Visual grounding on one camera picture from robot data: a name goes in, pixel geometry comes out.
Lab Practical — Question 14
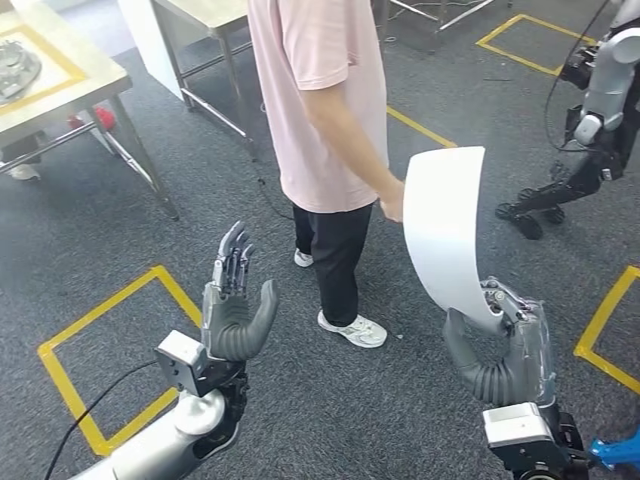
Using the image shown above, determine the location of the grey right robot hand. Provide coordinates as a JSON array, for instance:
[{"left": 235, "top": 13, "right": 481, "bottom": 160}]
[{"left": 442, "top": 278, "right": 557, "bottom": 409}]

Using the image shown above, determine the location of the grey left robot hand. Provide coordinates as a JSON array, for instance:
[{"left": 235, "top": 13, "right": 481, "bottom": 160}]
[{"left": 201, "top": 221, "right": 280, "bottom": 364}]

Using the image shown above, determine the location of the person's hand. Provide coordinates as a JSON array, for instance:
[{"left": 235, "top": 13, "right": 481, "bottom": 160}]
[{"left": 379, "top": 177, "right": 406, "bottom": 225}]

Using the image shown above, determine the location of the white plastic shell part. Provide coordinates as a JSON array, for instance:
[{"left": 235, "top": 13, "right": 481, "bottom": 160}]
[{"left": 402, "top": 145, "right": 505, "bottom": 334}]

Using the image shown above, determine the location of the steel workbench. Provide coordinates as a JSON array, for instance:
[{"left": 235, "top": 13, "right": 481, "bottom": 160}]
[{"left": 0, "top": 0, "right": 180, "bottom": 223}]

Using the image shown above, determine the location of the small red object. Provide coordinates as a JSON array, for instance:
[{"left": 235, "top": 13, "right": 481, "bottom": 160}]
[{"left": 67, "top": 105, "right": 117, "bottom": 134}]

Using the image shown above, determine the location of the white panel metal table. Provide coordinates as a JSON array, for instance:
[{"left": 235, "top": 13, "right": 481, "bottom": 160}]
[{"left": 117, "top": 0, "right": 261, "bottom": 160}]

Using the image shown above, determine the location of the grey plastic wheel hubcap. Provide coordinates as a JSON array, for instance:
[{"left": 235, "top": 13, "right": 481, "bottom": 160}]
[{"left": 0, "top": 39, "right": 44, "bottom": 106}]

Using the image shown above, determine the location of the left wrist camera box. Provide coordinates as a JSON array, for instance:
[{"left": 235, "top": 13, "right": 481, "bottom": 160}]
[{"left": 155, "top": 329, "right": 211, "bottom": 397}]

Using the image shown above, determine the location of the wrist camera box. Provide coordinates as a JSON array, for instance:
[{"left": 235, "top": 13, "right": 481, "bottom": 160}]
[
  {"left": 155, "top": 329, "right": 211, "bottom": 397},
  {"left": 482, "top": 402, "right": 571, "bottom": 473}
]

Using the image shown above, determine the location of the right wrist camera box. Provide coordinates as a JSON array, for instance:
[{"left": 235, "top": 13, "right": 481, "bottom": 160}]
[{"left": 482, "top": 402, "right": 571, "bottom": 473}]

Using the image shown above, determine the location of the black cable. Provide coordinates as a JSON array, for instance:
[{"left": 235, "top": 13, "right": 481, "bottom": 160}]
[
  {"left": 543, "top": 0, "right": 614, "bottom": 155},
  {"left": 44, "top": 359, "right": 158, "bottom": 480}
]

